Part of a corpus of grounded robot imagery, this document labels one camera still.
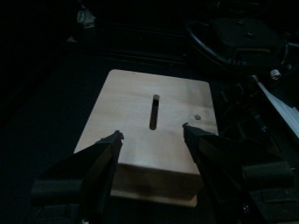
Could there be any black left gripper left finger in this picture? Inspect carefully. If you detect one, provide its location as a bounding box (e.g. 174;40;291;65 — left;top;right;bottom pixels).
26;129;125;224

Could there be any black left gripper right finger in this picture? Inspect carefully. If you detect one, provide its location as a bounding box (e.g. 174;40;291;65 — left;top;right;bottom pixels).
181;122;299;224

